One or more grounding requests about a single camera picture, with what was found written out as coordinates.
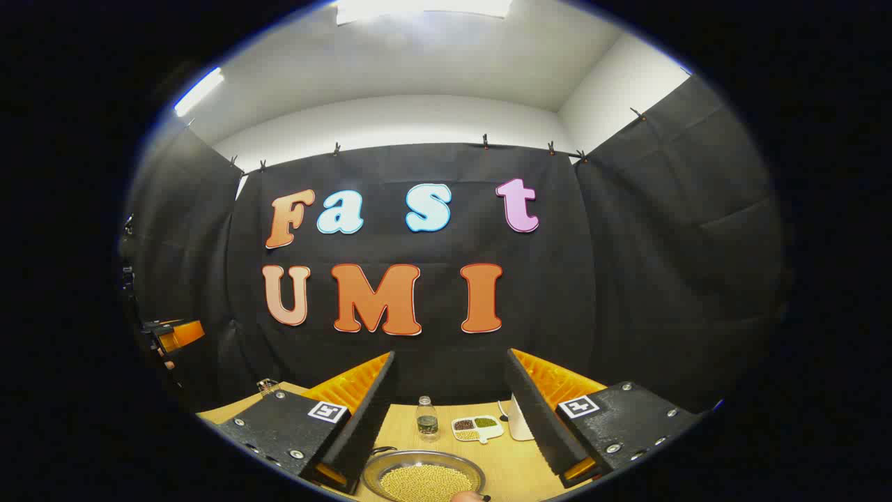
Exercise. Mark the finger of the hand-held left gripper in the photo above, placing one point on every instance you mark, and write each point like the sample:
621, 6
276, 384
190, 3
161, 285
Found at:
185, 335

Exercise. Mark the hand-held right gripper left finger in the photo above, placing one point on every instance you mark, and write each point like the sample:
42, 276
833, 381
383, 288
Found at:
369, 418

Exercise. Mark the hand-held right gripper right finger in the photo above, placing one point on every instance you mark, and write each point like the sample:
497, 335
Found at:
533, 418

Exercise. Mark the white toaster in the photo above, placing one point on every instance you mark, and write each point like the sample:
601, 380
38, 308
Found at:
519, 424

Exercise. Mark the white divided bean dish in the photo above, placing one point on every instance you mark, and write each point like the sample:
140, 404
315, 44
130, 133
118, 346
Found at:
488, 431

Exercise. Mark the clear plastic water bottle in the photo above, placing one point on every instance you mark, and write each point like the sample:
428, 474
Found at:
427, 422

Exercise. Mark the pile of soybeans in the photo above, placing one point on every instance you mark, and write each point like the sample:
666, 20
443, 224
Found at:
425, 482

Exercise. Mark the black backdrop cloth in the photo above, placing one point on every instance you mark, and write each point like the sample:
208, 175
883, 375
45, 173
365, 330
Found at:
557, 279

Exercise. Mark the small ceiling light strip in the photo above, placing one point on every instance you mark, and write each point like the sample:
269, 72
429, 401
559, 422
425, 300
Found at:
198, 92

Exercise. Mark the large ceiling light panel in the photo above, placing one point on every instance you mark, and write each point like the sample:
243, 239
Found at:
418, 8

